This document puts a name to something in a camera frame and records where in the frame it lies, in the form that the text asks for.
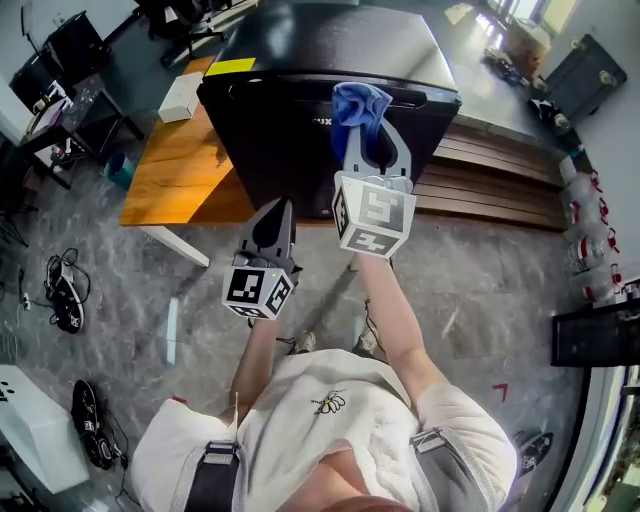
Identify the brown cardboard box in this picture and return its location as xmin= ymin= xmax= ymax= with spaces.
xmin=504 ymin=19 xmax=552 ymax=76

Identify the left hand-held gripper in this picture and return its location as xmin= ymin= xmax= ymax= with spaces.
xmin=220 ymin=196 xmax=304 ymax=322

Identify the person's left forearm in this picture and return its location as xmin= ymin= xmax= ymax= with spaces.
xmin=228 ymin=317 xmax=282 ymax=426

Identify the person's left shoe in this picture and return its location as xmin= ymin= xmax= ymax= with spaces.
xmin=292 ymin=330 xmax=318 ymax=356

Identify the white cardboard box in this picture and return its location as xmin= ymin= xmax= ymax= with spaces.
xmin=157 ymin=71 xmax=205 ymax=125

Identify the black hard case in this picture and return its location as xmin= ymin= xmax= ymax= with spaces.
xmin=544 ymin=33 xmax=629 ymax=122

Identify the person's right forearm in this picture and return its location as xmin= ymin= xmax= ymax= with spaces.
xmin=351 ymin=251 xmax=451 ymax=409

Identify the black mini fridge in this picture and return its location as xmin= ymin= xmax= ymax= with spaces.
xmin=196 ymin=0 xmax=463 ymax=222

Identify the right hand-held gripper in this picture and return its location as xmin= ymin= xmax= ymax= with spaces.
xmin=330 ymin=116 xmax=418 ymax=260

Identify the large glass window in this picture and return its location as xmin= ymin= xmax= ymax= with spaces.
xmin=564 ymin=364 xmax=640 ymax=512

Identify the blue waste bin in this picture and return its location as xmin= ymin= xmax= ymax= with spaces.
xmin=103 ymin=152 xmax=137 ymax=192

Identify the cluster of clear plastic bottles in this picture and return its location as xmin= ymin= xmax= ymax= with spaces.
xmin=557 ymin=154 xmax=627 ymax=304

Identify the black framed screen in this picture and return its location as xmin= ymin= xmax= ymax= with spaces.
xmin=549 ymin=298 xmax=640 ymax=369

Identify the stack of wooden planks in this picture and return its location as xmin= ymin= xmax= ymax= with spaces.
xmin=412 ymin=122 xmax=569 ymax=233

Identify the black office chair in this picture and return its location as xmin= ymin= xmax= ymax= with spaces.
xmin=134 ymin=0 xmax=237 ymax=69

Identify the black cabinet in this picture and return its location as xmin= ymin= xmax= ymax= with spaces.
xmin=9 ymin=9 xmax=112 ymax=109

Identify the white cabinet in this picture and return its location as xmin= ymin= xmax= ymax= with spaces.
xmin=0 ymin=364 xmax=92 ymax=496

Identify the grey black harness strap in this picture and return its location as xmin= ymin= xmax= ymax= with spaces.
xmin=183 ymin=439 xmax=242 ymax=512
xmin=409 ymin=427 xmax=497 ymax=512

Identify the white t-shirt with flower print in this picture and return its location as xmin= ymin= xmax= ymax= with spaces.
xmin=129 ymin=348 xmax=519 ymax=512

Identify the black side table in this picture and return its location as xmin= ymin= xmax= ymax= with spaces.
xmin=17 ymin=74 xmax=147 ymax=192

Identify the black device with cables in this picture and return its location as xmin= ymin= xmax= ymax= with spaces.
xmin=43 ymin=247 xmax=93 ymax=336
xmin=512 ymin=429 xmax=556 ymax=479
xmin=69 ymin=378 xmax=129 ymax=472

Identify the blue cleaning cloth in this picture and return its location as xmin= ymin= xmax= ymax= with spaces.
xmin=330 ymin=81 xmax=394 ymax=161

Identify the wooden table with white legs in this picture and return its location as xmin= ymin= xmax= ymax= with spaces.
xmin=118 ymin=54 xmax=264 ymax=269

